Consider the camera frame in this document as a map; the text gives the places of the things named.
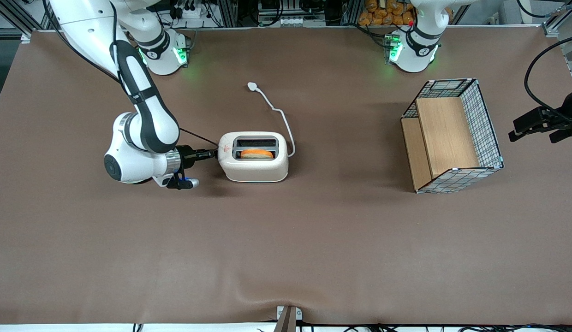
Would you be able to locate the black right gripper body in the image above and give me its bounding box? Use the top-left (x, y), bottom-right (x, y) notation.
top-left (175, 145), bottom-right (197, 172)

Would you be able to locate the white two-slot toaster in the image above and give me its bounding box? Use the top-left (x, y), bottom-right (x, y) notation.
top-left (217, 131), bottom-right (290, 184)

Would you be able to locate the toast bread slice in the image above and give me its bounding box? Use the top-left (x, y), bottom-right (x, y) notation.
top-left (241, 148), bottom-right (274, 160)

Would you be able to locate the wooden step shelf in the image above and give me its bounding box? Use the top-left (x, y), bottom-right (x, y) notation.
top-left (401, 96), bottom-right (480, 191)

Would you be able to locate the white power strip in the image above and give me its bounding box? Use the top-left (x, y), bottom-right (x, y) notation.
top-left (168, 0), bottom-right (208, 21)

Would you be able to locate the bag of bread rolls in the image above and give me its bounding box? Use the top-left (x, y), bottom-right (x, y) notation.
top-left (357, 0), bottom-right (454, 27)

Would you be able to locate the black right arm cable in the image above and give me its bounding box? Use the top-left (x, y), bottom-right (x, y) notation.
top-left (42, 0), bottom-right (219, 149)

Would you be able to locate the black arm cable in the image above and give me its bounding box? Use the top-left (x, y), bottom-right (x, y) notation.
top-left (42, 0), bottom-right (219, 149)
top-left (524, 35), bottom-right (572, 124)

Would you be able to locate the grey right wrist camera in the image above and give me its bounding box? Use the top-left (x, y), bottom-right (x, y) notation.
top-left (166, 177), bottom-right (200, 190)

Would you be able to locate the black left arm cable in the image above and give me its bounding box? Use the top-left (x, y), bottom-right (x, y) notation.
top-left (524, 35), bottom-right (572, 124)

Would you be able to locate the wire mesh basket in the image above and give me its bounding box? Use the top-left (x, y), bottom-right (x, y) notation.
top-left (401, 78), bottom-right (505, 194)

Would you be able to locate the white toaster cable with plug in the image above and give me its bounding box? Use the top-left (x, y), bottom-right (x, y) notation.
top-left (247, 82), bottom-right (296, 158)

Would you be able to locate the aluminium frame post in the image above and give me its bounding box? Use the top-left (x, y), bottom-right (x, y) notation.
top-left (0, 0), bottom-right (60, 43)
top-left (542, 0), bottom-right (572, 88)

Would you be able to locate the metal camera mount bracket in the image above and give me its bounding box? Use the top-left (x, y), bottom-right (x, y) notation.
top-left (273, 305), bottom-right (303, 332)

